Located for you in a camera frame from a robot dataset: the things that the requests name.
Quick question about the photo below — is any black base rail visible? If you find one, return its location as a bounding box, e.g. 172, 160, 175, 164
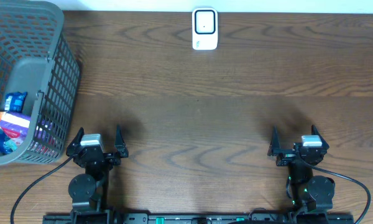
42, 212, 354, 224

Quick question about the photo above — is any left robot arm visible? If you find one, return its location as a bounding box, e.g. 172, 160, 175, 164
66, 126, 129, 224

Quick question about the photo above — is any black cable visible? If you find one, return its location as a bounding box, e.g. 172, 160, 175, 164
10, 155, 74, 224
298, 158, 372, 224

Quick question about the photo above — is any right black cable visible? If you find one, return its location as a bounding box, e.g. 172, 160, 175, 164
298, 158, 372, 224

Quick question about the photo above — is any blue biscuit packet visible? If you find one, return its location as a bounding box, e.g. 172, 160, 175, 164
4, 92, 27, 113

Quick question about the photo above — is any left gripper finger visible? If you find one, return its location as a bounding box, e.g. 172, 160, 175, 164
114, 125, 129, 158
66, 128, 85, 157

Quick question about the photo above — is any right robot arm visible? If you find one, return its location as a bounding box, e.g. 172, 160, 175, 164
267, 126, 335, 223

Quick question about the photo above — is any purple snack packet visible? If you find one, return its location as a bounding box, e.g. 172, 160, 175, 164
0, 112, 30, 141

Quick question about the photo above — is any grey plastic mesh basket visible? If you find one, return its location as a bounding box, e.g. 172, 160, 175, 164
0, 1, 81, 166

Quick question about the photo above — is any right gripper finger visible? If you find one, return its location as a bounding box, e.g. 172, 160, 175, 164
267, 126, 280, 156
311, 124, 329, 150

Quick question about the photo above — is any left black cable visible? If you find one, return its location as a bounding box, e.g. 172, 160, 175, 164
10, 155, 74, 224

